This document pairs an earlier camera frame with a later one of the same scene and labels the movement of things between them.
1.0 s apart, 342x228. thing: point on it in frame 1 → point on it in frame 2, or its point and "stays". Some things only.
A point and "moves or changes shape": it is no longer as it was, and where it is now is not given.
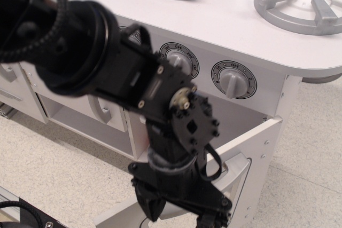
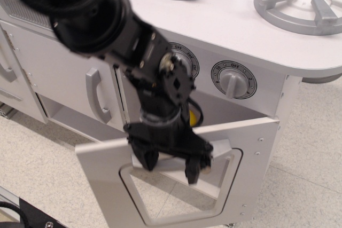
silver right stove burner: x=307 y=2 stays
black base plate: x=28 y=220 stays
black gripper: x=190 y=187 → x=148 y=140
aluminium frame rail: x=7 y=111 stays
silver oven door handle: x=231 y=178 moves or changes shape
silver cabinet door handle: x=102 y=114 stays
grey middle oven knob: x=181 y=56 stays
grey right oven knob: x=234 y=79 stays
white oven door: x=243 y=178 moves or changes shape
